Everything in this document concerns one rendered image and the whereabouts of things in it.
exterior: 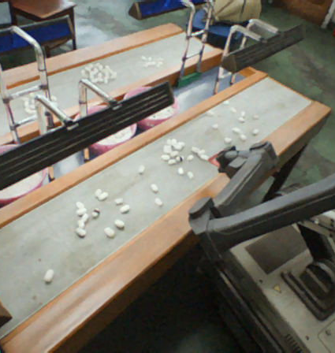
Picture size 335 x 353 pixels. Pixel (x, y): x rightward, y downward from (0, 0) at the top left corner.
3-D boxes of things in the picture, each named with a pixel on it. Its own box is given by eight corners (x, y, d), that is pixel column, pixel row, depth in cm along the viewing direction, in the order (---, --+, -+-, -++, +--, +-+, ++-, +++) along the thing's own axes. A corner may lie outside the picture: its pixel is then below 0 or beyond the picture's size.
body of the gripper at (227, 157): (214, 157, 112) (230, 156, 106) (230, 145, 118) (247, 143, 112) (219, 173, 114) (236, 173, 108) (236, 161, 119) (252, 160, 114)
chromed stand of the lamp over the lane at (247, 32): (254, 110, 180) (286, 30, 147) (233, 124, 168) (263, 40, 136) (227, 94, 187) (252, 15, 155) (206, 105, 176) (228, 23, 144)
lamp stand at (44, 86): (60, 143, 142) (46, 43, 109) (16, 162, 130) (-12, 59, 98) (36, 120, 149) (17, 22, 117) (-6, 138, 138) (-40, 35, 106)
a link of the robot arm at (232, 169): (280, 163, 102) (268, 139, 101) (261, 182, 96) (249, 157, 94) (250, 169, 112) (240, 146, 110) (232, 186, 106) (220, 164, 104)
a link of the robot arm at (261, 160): (221, 250, 75) (199, 211, 73) (202, 250, 79) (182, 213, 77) (284, 162, 103) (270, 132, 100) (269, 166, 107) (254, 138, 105)
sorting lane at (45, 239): (310, 105, 183) (311, 102, 182) (-2, 344, 82) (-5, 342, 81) (266, 80, 195) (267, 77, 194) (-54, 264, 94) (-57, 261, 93)
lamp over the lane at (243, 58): (303, 39, 164) (310, 25, 158) (233, 75, 129) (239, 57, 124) (290, 33, 167) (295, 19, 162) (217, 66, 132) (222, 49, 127)
